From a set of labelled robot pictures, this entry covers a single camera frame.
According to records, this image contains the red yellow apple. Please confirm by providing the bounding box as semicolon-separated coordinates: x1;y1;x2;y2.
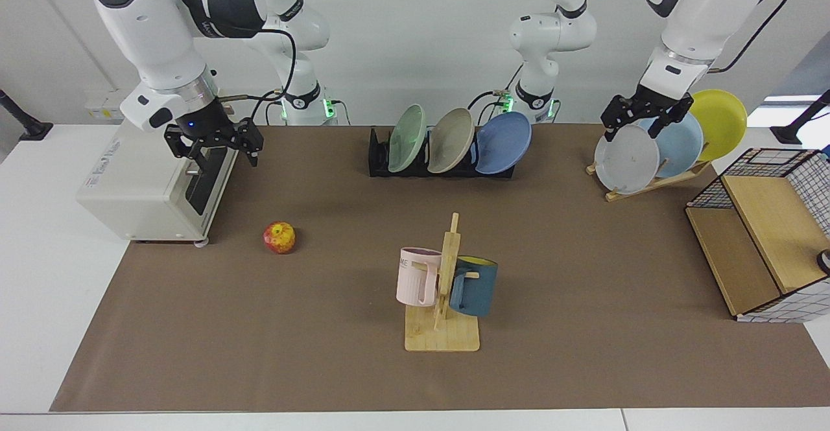
263;222;296;255

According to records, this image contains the light blue plate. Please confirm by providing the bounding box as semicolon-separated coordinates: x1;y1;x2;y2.
639;110;704;179

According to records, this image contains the grey plate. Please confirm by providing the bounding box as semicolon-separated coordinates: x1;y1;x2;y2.
594;124;660;195

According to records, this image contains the wooden plate rack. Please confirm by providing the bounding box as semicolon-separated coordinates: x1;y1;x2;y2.
586;143;713;202

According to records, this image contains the yellow plate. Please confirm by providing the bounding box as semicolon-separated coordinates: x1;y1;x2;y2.
687;89;748;162

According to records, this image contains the black dish rack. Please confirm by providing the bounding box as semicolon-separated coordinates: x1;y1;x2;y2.
368;126;516;179

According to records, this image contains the pale green plate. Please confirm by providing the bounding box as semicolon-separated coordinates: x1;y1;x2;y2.
388;104;429;174

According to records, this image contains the beige plate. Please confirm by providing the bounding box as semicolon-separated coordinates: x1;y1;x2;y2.
427;108;476;174

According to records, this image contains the pale toaster oven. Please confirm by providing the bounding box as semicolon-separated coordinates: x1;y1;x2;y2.
76;120;239;247

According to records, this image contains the black stand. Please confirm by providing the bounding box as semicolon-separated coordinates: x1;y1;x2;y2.
770;89;830;145
0;89;54;141

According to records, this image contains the brown table cloth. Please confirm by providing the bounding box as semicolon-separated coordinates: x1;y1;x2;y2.
50;124;830;412

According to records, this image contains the pink mug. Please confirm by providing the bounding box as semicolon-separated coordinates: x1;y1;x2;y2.
396;247;443;307

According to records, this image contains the dark blue mug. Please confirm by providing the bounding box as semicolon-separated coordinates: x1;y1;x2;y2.
449;256;499;318

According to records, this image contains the wooden mug stand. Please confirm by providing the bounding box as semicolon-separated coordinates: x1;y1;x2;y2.
405;213;480;353

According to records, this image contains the white wall socket strip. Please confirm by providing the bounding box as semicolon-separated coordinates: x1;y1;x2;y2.
84;87;140;121

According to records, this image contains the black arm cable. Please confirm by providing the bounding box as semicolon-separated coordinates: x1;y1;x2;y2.
214;26;299;121
579;0;790;74

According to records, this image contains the wire basket with wooden floor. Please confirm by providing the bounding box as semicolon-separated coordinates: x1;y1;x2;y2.
685;148;830;323

